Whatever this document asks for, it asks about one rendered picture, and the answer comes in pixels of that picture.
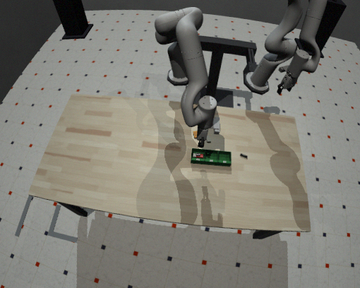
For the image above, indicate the green rack of bins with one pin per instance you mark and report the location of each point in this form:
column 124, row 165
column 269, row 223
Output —
column 210, row 157

